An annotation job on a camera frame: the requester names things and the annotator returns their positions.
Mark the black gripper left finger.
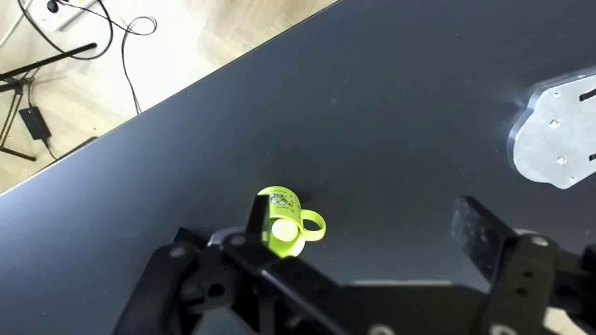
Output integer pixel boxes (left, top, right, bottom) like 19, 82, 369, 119
112, 191, 374, 335

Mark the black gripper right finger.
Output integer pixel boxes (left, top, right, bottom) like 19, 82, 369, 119
451, 195, 596, 335

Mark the lime green mug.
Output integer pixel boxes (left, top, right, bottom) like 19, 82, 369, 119
255, 184, 328, 260

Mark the silver metal mounting plate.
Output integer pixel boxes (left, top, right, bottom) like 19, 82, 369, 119
507, 65, 596, 191

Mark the small black power adapter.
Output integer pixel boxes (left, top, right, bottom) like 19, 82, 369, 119
17, 104, 54, 141

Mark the black tripod stand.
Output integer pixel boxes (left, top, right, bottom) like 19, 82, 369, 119
0, 41, 99, 163

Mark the thin grey cable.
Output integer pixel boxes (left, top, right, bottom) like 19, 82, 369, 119
119, 13, 160, 117

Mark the black looped cable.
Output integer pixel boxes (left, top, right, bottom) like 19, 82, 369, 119
17, 0, 117, 61

